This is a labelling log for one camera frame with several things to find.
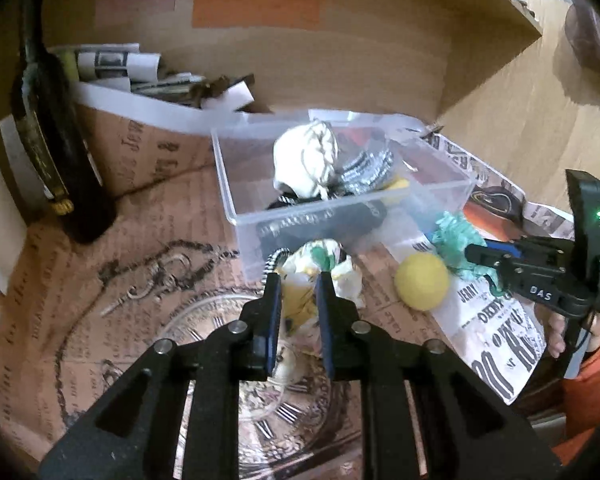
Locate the green striped sock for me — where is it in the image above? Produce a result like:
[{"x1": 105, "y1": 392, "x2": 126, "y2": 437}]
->
[{"x1": 427, "y1": 211, "x2": 505, "y2": 296}]

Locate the yellow floral scrunchie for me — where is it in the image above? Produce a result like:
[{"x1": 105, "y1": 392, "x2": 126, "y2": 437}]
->
[{"x1": 277, "y1": 237, "x2": 366, "y2": 331}]

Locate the black sock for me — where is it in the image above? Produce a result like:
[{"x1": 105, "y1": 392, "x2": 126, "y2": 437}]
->
[{"x1": 257, "y1": 200, "x2": 387, "y2": 258}]

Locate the grey knitted sock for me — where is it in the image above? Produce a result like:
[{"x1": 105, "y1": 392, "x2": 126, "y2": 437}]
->
[{"x1": 332, "y1": 142, "x2": 394, "y2": 196}]

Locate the white cloth with ring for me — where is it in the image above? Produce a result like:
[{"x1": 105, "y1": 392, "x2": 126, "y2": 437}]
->
[{"x1": 273, "y1": 120, "x2": 339, "y2": 200}]

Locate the yellow green sponge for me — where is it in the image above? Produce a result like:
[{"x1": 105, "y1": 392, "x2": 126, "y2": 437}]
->
[{"x1": 381, "y1": 177, "x2": 410, "y2": 207}]

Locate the orange sleeve right forearm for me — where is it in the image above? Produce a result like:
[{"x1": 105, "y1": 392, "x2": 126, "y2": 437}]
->
[{"x1": 553, "y1": 348, "x2": 600, "y2": 465}]

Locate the right hand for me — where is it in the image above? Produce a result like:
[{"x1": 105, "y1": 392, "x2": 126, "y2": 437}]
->
[{"x1": 536, "y1": 303, "x2": 600, "y2": 361}]

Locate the yellow felt ball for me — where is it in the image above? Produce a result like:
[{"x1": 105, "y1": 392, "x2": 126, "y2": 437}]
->
[{"x1": 393, "y1": 252, "x2": 450, "y2": 312}]

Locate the clear plastic bin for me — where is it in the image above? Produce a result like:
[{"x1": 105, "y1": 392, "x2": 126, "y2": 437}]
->
[{"x1": 212, "y1": 110, "x2": 476, "y2": 280}]

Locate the white tray of papers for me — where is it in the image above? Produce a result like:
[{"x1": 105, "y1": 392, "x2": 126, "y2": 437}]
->
[{"x1": 51, "y1": 44, "x2": 256, "y2": 196}]

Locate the dark wine bottle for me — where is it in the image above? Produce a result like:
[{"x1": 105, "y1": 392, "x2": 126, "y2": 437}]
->
[{"x1": 10, "y1": 0, "x2": 117, "y2": 245}]

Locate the orange sticky note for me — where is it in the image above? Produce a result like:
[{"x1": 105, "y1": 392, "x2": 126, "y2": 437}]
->
[{"x1": 192, "y1": 0, "x2": 322, "y2": 30}]

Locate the brown hat on wall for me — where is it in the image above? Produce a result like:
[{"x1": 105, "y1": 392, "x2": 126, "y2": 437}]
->
[{"x1": 565, "y1": 3, "x2": 600, "y2": 74}]

